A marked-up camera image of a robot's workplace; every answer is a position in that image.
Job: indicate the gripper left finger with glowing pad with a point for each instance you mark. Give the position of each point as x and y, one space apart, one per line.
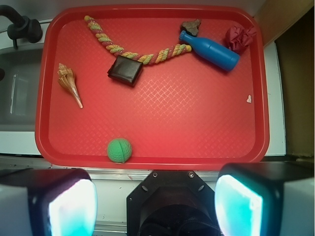
47 202

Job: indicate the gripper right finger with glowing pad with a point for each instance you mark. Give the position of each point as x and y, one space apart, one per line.
266 199

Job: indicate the green foam golf ball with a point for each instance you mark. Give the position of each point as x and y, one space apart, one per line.
119 150

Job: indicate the small white paper scrap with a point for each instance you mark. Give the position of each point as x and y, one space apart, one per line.
249 99

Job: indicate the spiral conch seashell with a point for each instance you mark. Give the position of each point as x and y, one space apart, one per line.
67 81

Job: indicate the stainless steel sink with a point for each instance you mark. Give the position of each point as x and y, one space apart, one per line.
19 87

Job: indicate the red plastic tray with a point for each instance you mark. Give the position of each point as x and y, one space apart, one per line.
183 114

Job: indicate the dark brown leather wallet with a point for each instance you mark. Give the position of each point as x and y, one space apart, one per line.
125 70

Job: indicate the crumpled red paper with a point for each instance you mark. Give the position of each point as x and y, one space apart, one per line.
238 39

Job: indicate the blue plastic bottle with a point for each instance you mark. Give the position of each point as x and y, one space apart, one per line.
211 51

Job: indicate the black faucet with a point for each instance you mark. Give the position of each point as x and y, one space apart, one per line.
22 27

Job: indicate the brown rock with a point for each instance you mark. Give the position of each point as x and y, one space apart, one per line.
191 27

